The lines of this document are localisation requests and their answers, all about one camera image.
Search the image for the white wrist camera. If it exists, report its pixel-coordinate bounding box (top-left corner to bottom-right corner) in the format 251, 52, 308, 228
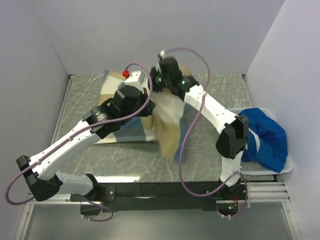
155, 50, 166, 73
122, 70, 148, 92

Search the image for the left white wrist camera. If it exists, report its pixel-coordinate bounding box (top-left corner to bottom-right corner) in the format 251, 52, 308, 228
122, 70, 148, 92

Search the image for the purple cable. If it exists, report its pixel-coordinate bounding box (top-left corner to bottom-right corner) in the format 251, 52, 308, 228
5, 62, 154, 222
163, 47, 250, 220

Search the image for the blue cloth in basket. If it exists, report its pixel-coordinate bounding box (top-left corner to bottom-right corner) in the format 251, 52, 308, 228
238, 107, 288, 173

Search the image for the blue beige patchwork pillowcase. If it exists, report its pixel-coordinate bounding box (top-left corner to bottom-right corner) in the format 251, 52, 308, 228
96, 63, 195, 162

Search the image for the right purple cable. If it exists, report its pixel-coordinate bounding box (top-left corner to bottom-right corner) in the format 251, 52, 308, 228
163, 47, 250, 220

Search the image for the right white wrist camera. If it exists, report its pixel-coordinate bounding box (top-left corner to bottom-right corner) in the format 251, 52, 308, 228
155, 50, 166, 73

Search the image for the white plastic basket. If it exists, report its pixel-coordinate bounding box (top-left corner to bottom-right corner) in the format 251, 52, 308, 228
228, 107, 293, 176

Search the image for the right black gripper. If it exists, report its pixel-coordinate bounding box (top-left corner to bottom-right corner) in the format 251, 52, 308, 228
141, 66, 171, 93

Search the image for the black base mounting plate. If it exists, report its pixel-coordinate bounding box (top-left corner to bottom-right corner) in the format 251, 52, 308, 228
69, 181, 250, 213

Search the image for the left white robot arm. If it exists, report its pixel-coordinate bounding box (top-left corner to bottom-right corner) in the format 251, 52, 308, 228
16, 85, 155, 202

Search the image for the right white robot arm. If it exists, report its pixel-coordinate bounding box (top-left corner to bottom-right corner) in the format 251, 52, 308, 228
150, 56, 249, 200

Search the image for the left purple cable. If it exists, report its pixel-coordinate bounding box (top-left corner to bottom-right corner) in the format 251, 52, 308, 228
5, 62, 154, 222

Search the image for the aluminium rail frame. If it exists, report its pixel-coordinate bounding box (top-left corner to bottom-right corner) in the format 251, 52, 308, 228
26, 182, 291, 205

